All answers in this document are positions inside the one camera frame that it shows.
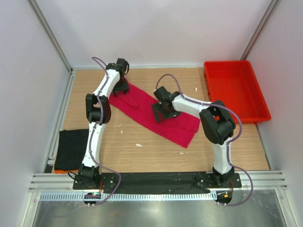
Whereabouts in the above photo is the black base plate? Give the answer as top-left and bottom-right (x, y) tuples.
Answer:
(68, 171), (242, 195)

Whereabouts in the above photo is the right aluminium corner post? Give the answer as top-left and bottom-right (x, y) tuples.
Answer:
(240, 0), (281, 61)

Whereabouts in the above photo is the left aluminium corner post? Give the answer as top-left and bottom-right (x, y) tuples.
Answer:
(27, 0), (73, 74)

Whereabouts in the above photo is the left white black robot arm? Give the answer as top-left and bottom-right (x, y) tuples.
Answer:
(76, 58), (129, 189)

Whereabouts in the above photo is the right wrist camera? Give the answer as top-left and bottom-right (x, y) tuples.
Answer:
(153, 86), (171, 102)

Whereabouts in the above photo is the aluminium corner post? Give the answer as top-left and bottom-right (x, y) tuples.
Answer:
(27, 0), (73, 74)
(240, 0), (281, 61)

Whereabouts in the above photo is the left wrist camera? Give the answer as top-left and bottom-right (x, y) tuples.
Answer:
(116, 58), (129, 76)

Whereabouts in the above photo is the red plastic bin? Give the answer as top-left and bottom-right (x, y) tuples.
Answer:
(204, 60), (271, 124)

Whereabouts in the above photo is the orange folded t shirt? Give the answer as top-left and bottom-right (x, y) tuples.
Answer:
(53, 169), (78, 174)

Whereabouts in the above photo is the slotted grey cable duct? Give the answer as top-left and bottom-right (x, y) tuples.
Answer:
(39, 191), (217, 202)

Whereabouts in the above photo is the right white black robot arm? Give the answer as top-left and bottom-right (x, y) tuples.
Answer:
(152, 89), (235, 187)

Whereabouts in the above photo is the black folded t shirt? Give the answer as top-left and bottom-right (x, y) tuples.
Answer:
(54, 129), (89, 171)

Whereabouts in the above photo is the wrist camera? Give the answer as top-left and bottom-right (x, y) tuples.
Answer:
(116, 58), (129, 76)
(153, 86), (171, 102)

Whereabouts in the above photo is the magenta t shirt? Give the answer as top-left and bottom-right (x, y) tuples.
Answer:
(108, 79), (201, 149)

